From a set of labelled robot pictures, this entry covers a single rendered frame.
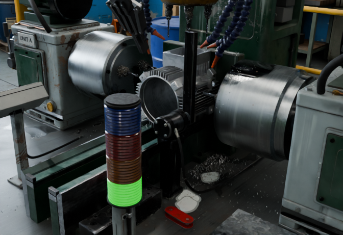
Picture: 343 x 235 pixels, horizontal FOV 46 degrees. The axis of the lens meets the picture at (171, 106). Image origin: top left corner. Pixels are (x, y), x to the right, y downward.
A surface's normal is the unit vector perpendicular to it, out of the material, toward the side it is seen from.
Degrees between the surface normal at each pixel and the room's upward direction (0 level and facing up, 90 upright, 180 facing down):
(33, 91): 51
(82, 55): 62
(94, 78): 92
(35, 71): 90
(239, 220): 0
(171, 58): 90
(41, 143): 0
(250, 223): 0
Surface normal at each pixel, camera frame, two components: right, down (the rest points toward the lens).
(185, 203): 0.02, -0.93
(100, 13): 0.75, 0.26
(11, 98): 0.61, -0.40
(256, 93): -0.50, -0.33
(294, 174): -0.62, 0.26
